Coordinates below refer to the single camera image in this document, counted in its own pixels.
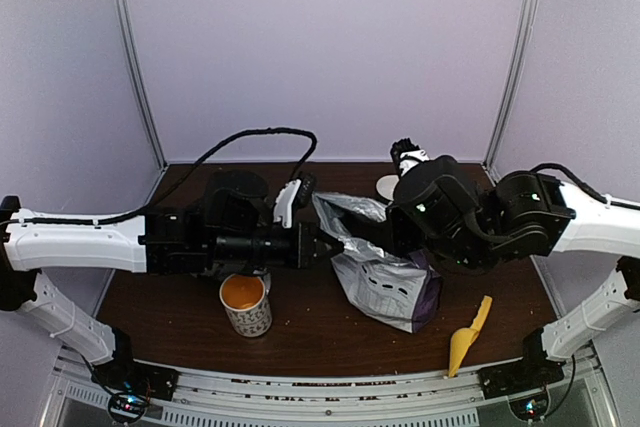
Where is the purple pet food bag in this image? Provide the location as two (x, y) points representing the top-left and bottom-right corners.
(312, 192), (443, 334)

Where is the yellow plastic scoop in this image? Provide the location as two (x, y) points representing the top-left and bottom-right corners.
(447, 296), (493, 378)

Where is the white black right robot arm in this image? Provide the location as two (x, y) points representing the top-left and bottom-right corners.
(391, 147), (639, 389)

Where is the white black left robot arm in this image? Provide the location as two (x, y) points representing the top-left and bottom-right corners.
(1, 170), (344, 391)

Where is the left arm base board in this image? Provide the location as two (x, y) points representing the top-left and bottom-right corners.
(88, 362), (179, 425)

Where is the right arm base board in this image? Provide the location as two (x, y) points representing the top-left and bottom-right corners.
(478, 359), (564, 424)

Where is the white mug yellow inside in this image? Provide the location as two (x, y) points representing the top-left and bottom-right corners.
(219, 274), (273, 338)

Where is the dark blue white bowl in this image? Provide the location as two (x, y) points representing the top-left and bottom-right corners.
(375, 174), (399, 204)

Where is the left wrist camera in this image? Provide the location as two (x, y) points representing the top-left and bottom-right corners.
(294, 172), (317, 209)

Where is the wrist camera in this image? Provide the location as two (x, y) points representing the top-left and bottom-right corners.
(294, 172), (317, 209)
(390, 138), (429, 177)

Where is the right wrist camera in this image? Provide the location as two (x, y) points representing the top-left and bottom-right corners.
(390, 138), (429, 177)

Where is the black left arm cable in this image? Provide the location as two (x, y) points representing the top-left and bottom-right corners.
(114, 126), (318, 221)

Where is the aluminium front rail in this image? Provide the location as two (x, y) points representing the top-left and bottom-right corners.
(52, 346), (601, 427)

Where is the left aluminium corner post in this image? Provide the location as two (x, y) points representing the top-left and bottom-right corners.
(103, 0), (168, 168)

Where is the aluminium corner post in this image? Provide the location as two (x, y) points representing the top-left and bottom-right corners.
(483, 0), (539, 177)
(103, 0), (168, 168)

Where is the right aluminium corner post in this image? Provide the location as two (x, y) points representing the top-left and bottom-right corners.
(483, 0), (539, 177)

